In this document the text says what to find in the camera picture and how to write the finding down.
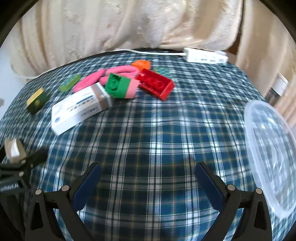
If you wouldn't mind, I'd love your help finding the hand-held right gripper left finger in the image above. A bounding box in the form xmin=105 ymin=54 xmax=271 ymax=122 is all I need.
xmin=24 ymin=162 xmax=101 ymax=241

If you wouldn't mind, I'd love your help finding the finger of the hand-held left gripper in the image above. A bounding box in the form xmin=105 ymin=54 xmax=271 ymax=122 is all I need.
xmin=23 ymin=151 xmax=48 ymax=168

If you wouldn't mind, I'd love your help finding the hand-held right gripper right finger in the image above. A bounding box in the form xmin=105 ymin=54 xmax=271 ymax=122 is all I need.
xmin=195 ymin=162 xmax=272 ymax=241

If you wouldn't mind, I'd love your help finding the white medicine box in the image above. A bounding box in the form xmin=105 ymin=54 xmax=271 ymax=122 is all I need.
xmin=51 ymin=82 xmax=113 ymax=136

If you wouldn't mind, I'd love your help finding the clear plastic bowl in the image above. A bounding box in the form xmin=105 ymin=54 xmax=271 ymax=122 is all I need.
xmin=244 ymin=100 xmax=296 ymax=219

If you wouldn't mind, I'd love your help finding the small green dotted block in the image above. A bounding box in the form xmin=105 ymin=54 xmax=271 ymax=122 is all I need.
xmin=59 ymin=74 xmax=82 ymax=92

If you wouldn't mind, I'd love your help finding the pink foam loop handle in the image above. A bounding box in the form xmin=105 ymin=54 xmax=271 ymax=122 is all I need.
xmin=105 ymin=65 xmax=139 ymax=79
xmin=73 ymin=69 xmax=107 ymax=93

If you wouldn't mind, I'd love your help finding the green toy block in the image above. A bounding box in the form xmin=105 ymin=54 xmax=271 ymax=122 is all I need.
xmin=105 ymin=73 xmax=131 ymax=98

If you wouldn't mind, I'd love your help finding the red toy block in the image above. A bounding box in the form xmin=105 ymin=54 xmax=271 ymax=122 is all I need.
xmin=135 ymin=69 xmax=175 ymax=101

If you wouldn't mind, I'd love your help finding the large green dotted block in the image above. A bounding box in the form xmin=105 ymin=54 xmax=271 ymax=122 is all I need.
xmin=154 ymin=67 xmax=172 ymax=77

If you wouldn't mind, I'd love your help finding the orange toy block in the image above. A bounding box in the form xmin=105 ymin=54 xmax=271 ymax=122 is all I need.
xmin=131 ymin=60 xmax=151 ymax=70

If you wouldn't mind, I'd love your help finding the pale cardboard box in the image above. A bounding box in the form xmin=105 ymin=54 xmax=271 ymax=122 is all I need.
xmin=5 ymin=138 xmax=25 ymax=163

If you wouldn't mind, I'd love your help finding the dark green yellow block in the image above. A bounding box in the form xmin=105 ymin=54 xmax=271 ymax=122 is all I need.
xmin=26 ymin=88 xmax=49 ymax=115

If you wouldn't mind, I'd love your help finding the blue plaid tablecloth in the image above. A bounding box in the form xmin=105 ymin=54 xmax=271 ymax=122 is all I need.
xmin=0 ymin=52 xmax=296 ymax=241

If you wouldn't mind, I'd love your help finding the bottle with white label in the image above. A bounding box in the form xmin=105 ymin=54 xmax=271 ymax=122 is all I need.
xmin=266 ymin=73 xmax=289 ymax=102

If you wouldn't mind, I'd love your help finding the white power strip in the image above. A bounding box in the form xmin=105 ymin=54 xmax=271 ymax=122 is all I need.
xmin=183 ymin=47 xmax=229 ymax=64

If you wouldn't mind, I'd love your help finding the cream patterned curtain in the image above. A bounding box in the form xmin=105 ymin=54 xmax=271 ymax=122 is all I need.
xmin=5 ymin=0 xmax=296 ymax=79

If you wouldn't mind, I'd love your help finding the white power cable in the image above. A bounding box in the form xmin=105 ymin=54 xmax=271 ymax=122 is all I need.
xmin=14 ymin=48 xmax=188 ymax=79

